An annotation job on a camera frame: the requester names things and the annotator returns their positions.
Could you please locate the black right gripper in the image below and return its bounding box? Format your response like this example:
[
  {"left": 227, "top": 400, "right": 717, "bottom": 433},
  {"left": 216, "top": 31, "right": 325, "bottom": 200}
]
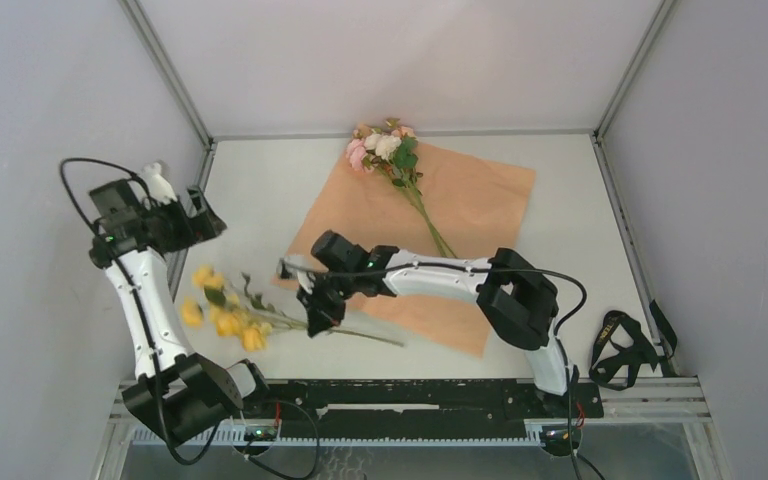
[{"left": 298, "top": 267, "right": 359, "bottom": 333}]

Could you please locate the yellow fake flower bunch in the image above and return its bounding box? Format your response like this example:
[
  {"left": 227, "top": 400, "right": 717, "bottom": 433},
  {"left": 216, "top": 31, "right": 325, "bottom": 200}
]
[{"left": 178, "top": 264, "right": 406, "bottom": 354}]

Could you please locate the peach white fake flower bunch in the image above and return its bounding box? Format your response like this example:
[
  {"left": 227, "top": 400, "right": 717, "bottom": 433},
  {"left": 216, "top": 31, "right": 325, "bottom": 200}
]
[{"left": 344, "top": 117, "right": 457, "bottom": 258}]

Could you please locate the orange wrapping paper sheet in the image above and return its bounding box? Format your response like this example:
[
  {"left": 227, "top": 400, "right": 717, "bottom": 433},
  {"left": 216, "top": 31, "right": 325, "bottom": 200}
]
[{"left": 287, "top": 143, "right": 537, "bottom": 357}]

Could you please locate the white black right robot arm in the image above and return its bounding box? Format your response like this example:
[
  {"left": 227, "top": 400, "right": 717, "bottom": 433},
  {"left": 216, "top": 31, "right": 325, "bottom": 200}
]
[{"left": 277, "top": 230, "right": 583, "bottom": 416}]

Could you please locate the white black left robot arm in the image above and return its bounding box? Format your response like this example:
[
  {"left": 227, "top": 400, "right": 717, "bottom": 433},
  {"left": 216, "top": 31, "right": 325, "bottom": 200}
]
[{"left": 78, "top": 161, "right": 273, "bottom": 466}]

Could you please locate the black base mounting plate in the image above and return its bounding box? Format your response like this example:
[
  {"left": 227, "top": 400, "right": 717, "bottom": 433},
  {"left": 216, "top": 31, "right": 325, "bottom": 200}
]
[{"left": 240, "top": 379, "right": 605, "bottom": 441}]

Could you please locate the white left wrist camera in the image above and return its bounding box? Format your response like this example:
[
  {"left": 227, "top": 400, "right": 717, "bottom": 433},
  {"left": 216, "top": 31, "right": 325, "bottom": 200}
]
[{"left": 139, "top": 161, "right": 178, "bottom": 205}]

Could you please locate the white cable duct strip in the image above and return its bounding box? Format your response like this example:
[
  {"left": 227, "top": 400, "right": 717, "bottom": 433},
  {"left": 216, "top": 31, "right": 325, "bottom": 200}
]
[{"left": 130, "top": 425, "right": 558, "bottom": 447}]

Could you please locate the black strap lanyard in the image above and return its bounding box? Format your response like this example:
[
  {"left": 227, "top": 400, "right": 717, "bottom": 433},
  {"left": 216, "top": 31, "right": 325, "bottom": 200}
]
[{"left": 589, "top": 299, "right": 679, "bottom": 392}]

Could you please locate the aluminium front frame rail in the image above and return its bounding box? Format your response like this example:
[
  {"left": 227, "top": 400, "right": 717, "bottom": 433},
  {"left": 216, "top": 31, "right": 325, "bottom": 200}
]
[{"left": 108, "top": 377, "right": 712, "bottom": 425}]

